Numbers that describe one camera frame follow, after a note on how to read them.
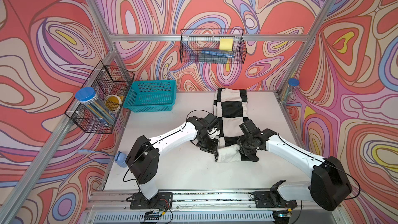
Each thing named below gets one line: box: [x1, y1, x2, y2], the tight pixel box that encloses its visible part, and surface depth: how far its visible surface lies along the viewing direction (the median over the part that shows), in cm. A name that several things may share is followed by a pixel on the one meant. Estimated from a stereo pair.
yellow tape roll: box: [104, 94, 122, 113], surface depth 78 cm
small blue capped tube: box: [280, 77, 300, 104], surface depth 107 cm
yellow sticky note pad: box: [219, 38, 234, 52], surface depth 90 cm
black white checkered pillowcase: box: [212, 87, 260, 163], surface depth 105 cm
